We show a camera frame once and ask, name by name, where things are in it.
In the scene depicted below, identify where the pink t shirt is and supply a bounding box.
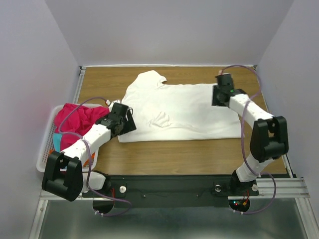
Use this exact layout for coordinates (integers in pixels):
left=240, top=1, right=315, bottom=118
left=53, top=103, right=110, bottom=151

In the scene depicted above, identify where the white t shirt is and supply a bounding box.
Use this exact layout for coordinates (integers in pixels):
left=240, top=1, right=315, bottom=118
left=118, top=70, right=241, bottom=143

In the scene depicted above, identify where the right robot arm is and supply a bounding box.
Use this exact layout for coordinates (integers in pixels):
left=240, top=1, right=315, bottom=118
left=212, top=73, right=289, bottom=194

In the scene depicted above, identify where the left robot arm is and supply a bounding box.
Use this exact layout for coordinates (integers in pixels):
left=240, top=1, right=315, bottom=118
left=42, top=102, right=136, bottom=201

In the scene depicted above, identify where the white plastic laundry basket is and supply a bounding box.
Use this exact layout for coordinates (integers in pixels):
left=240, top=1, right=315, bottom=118
left=36, top=104, right=101, bottom=173

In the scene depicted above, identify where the orange t shirt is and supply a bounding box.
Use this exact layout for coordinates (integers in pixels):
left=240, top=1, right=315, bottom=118
left=48, top=148, right=97, bottom=166

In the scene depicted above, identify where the cyan t shirt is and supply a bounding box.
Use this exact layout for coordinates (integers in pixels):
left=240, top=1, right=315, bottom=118
left=52, top=133, right=62, bottom=152

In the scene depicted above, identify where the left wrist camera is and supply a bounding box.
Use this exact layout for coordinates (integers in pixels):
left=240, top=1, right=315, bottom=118
left=105, top=99, right=121, bottom=107

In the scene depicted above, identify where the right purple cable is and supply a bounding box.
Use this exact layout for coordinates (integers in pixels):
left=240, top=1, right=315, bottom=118
left=218, top=65, right=277, bottom=215

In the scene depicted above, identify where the purple cable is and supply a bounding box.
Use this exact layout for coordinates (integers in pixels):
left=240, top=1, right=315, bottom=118
left=58, top=96, right=132, bottom=217
left=218, top=65, right=277, bottom=215

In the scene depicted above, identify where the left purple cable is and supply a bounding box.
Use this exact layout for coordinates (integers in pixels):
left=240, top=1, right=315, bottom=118
left=58, top=96, right=132, bottom=217

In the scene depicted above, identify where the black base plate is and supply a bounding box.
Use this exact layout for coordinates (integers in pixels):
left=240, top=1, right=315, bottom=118
left=82, top=174, right=260, bottom=209

